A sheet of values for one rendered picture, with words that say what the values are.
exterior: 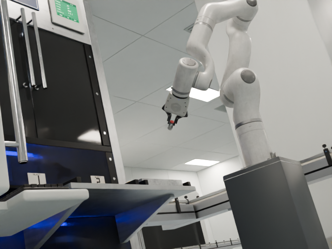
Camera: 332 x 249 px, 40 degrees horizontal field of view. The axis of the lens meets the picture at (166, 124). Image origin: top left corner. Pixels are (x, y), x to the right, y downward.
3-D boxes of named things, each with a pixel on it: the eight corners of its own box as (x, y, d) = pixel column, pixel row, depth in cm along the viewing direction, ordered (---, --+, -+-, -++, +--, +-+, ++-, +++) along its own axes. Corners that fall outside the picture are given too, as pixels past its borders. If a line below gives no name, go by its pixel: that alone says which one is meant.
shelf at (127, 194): (-11, 226, 172) (-11, 221, 172) (119, 219, 226) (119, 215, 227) (71, 188, 146) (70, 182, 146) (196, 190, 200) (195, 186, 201)
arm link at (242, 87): (256, 130, 200) (240, 81, 208) (274, 113, 184) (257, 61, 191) (230, 133, 197) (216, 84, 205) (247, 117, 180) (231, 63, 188)
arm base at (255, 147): (291, 162, 190) (277, 122, 196) (274, 158, 175) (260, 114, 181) (250, 177, 200) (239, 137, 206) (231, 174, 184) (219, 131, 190)
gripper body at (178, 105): (167, 92, 198) (162, 112, 205) (190, 99, 197) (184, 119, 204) (171, 83, 204) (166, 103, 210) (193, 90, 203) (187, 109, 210)
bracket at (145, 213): (119, 243, 209) (114, 215, 213) (124, 242, 211) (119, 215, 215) (177, 224, 190) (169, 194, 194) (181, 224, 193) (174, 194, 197)
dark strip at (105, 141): (110, 187, 219) (83, 44, 245) (117, 187, 223) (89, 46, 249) (112, 186, 219) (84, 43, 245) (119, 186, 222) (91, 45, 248)
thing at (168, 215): (120, 223, 227) (114, 192, 232) (99, 230, 236) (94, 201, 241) (198, 218, 280) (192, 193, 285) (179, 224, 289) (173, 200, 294)
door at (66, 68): (37, 139, 197) (20, 23, 216) (108, 147, 230) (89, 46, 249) (38, 138, 197) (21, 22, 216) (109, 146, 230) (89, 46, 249)
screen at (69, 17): (51, 22, 231) (46, -12, 237) (84, 34, 247) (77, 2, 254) (53, 21, 230) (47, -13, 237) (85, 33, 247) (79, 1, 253)
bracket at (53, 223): (25, 254, 170) (21, 219, 174) (32, 253, 172) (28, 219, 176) (86, 231, 151) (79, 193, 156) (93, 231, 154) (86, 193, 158)
